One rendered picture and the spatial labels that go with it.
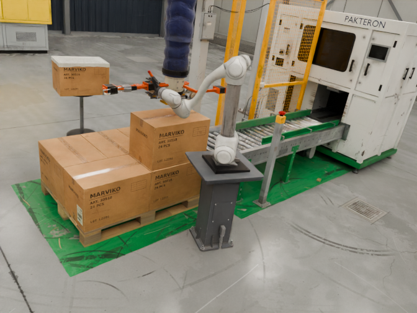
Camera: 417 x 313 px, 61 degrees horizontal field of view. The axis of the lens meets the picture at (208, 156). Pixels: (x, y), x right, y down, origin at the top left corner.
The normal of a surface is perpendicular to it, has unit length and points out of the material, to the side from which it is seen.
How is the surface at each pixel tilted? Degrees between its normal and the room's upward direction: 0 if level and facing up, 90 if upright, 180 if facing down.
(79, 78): 90
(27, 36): 90
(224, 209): 90
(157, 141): 90
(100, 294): 0
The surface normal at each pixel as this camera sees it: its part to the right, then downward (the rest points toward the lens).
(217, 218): 0.36, 0.43
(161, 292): 0.13, -0.90
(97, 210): 0.65, 0.40
